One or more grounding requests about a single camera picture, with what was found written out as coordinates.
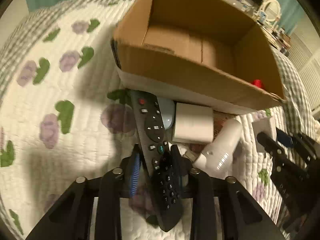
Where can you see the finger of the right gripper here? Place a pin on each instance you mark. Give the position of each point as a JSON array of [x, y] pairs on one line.
[[302, 144], [275, 149]]

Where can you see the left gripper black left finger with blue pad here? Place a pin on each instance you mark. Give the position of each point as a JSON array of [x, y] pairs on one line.
[[90, 208]]

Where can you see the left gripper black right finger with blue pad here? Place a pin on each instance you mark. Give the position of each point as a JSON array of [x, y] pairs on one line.
[[222, 208]]

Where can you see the white cylindrical device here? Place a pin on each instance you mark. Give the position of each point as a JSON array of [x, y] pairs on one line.
[[217, 157]]

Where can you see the white bottle red cap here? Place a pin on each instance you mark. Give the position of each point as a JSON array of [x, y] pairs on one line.
[[258, 83]]

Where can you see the white power adapter cube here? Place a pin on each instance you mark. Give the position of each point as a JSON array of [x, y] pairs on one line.
[[193, 124]]

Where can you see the black TV remote control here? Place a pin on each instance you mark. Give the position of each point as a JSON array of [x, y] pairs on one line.
[[158, 163]]

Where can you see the light blue earbuds case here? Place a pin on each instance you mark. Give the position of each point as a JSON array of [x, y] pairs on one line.
[[167, 110]]

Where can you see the small white box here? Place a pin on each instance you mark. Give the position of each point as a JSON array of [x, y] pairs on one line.
[[263, 129]]

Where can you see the grey checked bed cover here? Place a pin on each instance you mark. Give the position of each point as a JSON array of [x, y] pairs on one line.
[[249, 166]]

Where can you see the white sliding wardrobe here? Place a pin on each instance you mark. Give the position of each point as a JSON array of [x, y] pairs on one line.
[[304, 54]]

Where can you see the white floral quilted blanket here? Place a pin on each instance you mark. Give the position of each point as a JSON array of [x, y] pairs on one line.
[[61, 116]]

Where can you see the white dressing table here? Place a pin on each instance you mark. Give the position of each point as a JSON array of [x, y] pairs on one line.
[[277, 40]]

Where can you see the brown cardboard box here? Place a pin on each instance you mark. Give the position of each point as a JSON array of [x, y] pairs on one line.
[[205, 52]]

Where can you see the white oval mirror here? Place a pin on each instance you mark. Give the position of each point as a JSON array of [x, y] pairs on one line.
[[271, 9]]

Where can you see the green curtain right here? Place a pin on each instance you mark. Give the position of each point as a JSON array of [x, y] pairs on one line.
[[291, 13]]

